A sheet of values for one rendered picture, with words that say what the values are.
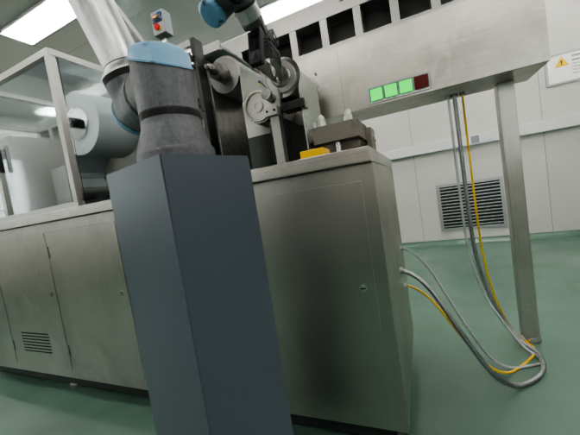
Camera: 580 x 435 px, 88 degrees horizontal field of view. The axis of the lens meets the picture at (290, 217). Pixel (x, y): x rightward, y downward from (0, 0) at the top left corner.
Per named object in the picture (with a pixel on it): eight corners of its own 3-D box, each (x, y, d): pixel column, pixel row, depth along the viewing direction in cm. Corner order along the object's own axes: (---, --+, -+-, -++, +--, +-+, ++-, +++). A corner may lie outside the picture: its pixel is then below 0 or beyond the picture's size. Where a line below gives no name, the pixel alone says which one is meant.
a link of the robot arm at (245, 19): (253, 6, 89) (230, 17, 92) (260, 22, 92) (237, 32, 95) (257, -4, 93) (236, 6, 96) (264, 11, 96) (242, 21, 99)
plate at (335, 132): (314, 145, 107) (312, 128, 107) (340, 153, 144) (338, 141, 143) (359, 135, 101) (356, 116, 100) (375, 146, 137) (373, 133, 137)
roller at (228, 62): (213, 97, 126) (207, 63, 125) (244, 110, 149) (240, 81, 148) (241, 87, 121) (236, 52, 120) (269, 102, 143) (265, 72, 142)
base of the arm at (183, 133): (165, 156, 50) (154, 97, 50) (123, 172, 59) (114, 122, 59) (231, 157, 62) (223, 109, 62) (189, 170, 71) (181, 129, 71)
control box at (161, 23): (151, 34, 134) (147, 11, 133) (162, 40, 140) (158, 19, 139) (162, 29, 131) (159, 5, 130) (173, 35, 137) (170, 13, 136)
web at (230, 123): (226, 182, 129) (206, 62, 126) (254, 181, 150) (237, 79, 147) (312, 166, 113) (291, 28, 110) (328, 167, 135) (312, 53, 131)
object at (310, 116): (305, 135, 112) (298, 85, 111) (323, 141, 134) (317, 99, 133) (306, 135, 112) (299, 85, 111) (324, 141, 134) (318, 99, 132)
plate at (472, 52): (44, 191, 231) (35, 152, 229) (80, 189, 256) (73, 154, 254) (552, 58, 105) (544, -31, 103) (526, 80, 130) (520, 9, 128)
